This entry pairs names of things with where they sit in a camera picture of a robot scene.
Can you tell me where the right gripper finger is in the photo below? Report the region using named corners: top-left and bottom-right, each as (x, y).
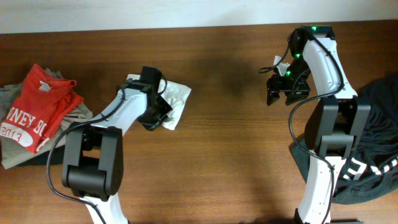
top-left (285, 92), bottom-right (307, 106)
top-left (267, 91), bottom-right (280, 106)

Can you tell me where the white t-shirt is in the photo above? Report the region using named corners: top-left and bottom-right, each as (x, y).
top-left (144, 78), bottom-right (192, 131)

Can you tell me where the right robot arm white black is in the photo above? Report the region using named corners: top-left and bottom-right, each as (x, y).
top-left (259, 26), bottom-right (371, 223)

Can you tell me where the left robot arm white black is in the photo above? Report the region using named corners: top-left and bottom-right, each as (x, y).
top-left (62, 67), bottom-right (172, 223)

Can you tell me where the black Nike t-shirt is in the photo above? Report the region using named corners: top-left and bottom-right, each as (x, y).
top-left (289, 72), bottom-right (398, 205)

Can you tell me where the dark folded garment bottom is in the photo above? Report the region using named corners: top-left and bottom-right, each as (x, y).
top-left (17, 146), bottom-right (65, 167)

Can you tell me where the red printed t-shirt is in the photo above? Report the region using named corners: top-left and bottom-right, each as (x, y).
top-left (1, 64), bottom-right (83, 154)

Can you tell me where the khaki folded garment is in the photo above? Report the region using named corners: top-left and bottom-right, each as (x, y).
top-left (1, 83), bottom-right (93, 169)

